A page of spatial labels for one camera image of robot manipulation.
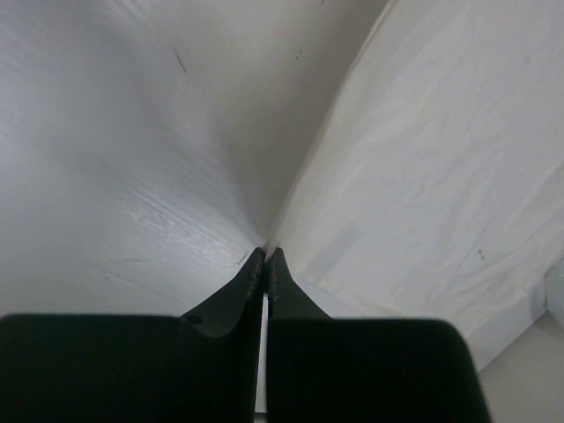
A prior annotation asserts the white t shirt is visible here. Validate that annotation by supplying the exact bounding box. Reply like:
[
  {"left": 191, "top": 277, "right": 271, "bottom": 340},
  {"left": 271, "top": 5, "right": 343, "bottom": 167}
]
[{"left": 271, "top": 0, "right": 564, "bottom": 321}]

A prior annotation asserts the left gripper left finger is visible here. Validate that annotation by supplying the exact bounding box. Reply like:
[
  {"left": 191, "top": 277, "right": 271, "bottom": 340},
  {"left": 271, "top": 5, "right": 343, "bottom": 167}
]
[{"left": 1, "top": 249, "right": 264, "bottom": 422}]

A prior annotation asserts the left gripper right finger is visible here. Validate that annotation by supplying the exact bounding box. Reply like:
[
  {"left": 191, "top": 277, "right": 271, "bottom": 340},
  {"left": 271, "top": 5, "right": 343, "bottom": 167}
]
[{"left": 266, "top": 248, "right": 491, "bottom": 422}]

